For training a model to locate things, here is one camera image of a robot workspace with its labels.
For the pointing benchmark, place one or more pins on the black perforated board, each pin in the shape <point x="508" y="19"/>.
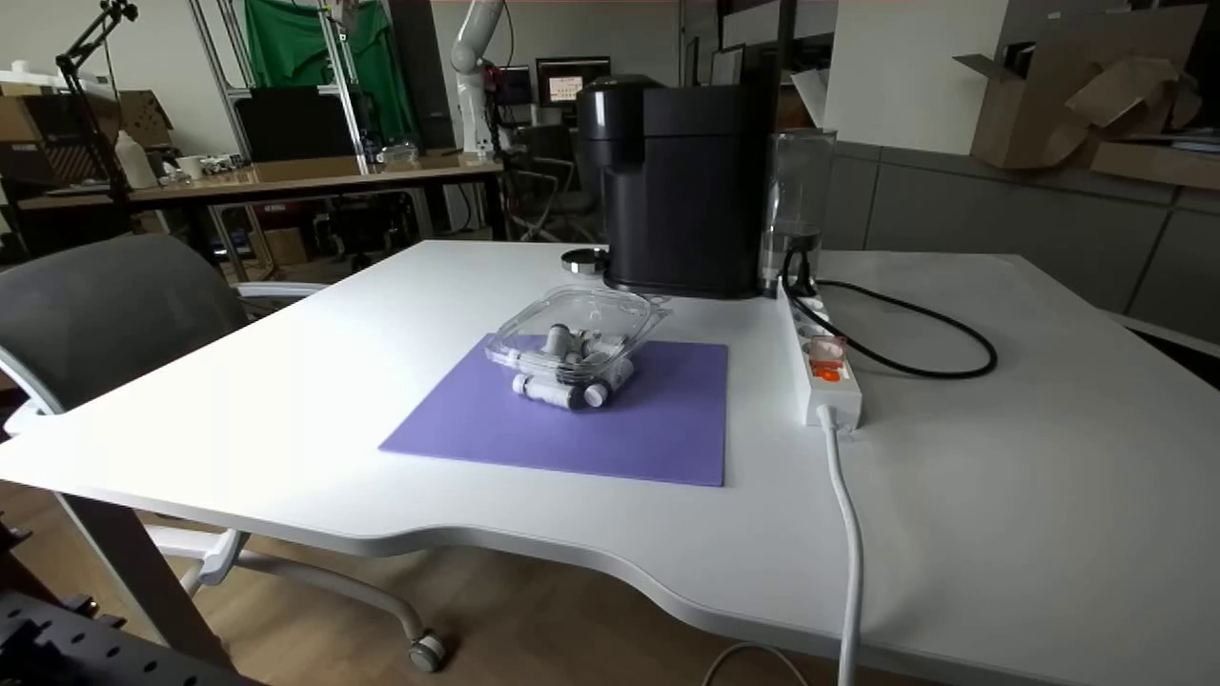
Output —
<point x="78" y="651"/>

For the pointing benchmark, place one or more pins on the purple mat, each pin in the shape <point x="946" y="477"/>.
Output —
<point x="632" y="431"/>

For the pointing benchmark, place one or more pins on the clear water tank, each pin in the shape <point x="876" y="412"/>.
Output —
<point x="798" y="191"/>

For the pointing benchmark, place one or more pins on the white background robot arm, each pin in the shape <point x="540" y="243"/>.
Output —
<point x="479" y="61"/>

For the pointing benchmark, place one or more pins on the round silver drip tray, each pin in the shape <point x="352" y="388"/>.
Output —
<point x="585" y="259"/>

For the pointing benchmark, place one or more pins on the black coffee machine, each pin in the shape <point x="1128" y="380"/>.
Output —
<point x="686" y="191"/>

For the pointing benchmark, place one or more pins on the small computer monitor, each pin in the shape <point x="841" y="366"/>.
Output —
<point x="564" y="83"/>

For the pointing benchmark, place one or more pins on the clear plastic container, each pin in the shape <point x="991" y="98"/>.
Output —
<point x="594" y="319"/>

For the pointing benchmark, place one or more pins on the grey cabinet row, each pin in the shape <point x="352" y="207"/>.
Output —
<point x="1016" y="214"/>

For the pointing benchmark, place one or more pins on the white vial with dark cap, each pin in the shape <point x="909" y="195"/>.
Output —
<point x="552" y="395"/>

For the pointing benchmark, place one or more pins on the brown cardboard box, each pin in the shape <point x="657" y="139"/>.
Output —
<point x="1078" y="102"/>

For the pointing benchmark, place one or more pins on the wooden desk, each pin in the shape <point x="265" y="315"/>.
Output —
<point x="292" y="178"/>

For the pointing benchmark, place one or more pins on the green cloth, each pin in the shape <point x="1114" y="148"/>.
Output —
<point x="299" y="50"/>

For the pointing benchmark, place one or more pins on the metal table leg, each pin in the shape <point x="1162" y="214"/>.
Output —
<point x="138" y="572"/>

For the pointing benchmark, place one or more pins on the white power strip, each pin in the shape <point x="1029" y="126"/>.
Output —
<point x="833" y="395"/>

